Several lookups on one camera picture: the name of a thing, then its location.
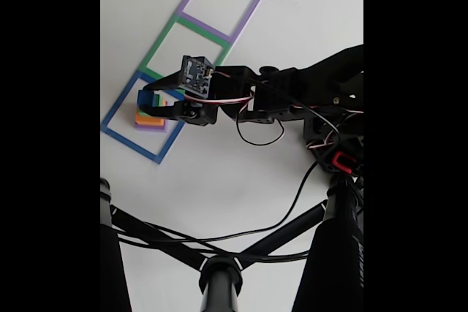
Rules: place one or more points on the green block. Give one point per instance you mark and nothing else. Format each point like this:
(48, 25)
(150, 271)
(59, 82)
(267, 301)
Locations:
(159, 99)

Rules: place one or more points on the large purple block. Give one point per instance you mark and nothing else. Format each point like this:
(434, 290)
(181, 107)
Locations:
(153, 128)

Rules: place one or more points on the small blue block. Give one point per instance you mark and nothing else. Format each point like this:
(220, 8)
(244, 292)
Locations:
(145, 99)

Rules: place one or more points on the orange block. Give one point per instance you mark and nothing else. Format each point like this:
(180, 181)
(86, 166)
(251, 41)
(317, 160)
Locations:
(144, 118)

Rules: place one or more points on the red clamp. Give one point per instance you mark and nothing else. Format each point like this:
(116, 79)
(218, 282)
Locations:
(340, 161)

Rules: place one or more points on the black tripod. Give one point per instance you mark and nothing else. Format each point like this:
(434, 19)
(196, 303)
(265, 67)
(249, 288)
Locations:
(219, 282)

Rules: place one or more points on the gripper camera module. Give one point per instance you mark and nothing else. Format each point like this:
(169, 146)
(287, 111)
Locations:
(197, 76)

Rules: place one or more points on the green square frame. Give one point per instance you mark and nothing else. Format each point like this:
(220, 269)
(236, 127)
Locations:
(157, 49)

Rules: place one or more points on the blue square frame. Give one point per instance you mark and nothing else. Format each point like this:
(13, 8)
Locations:
(120, 105)

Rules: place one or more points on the purple square frame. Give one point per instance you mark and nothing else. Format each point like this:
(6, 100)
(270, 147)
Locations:
(190, 2)

